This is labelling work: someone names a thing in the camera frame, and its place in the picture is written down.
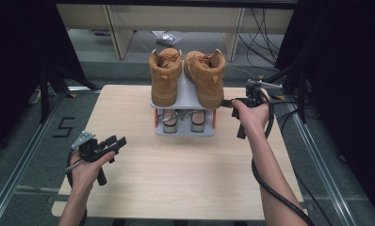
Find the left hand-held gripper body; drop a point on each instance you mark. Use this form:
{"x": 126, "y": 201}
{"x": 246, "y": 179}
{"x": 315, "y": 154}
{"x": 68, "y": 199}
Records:
{"x": 89, "y": 150}

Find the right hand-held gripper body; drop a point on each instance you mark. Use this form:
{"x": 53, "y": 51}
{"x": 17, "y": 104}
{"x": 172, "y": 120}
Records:
{"x": 254, "y": 95}

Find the tan suede boot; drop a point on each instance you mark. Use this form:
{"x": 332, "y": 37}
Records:
{"x": 207, "y": 78}
{"x": 165, "y": 78}

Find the white shoe rack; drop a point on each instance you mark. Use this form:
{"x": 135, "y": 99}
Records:
{"x": 185, "y": 125}

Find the person's right hand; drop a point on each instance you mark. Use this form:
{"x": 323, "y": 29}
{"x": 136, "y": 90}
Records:
{"x": 254, "y": 119}

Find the person's left hand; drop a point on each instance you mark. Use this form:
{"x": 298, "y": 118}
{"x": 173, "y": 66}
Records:
{"x": 85, "y": 174}

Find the grey tape strip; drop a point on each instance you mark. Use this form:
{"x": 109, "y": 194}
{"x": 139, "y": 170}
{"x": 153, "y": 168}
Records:
{"x": 54, "y": 198}

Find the clear plastic bag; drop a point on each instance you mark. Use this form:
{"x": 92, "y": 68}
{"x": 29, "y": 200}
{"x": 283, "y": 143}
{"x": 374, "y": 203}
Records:
{"x": 168, "y": 39}

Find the dark curtain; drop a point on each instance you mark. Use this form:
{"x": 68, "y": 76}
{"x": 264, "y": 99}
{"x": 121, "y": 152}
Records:
{"x": 13, "y": 62}
{"x": 349, "y": 78}

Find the beige wooden desk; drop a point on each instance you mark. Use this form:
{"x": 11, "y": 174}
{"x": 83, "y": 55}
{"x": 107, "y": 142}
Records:
{"x": 129, "y": 19}

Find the metal floor rail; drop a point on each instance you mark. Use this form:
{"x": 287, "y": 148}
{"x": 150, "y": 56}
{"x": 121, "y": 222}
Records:
{"x": 20, "y": 166}
{"x": 322, "y": 166}

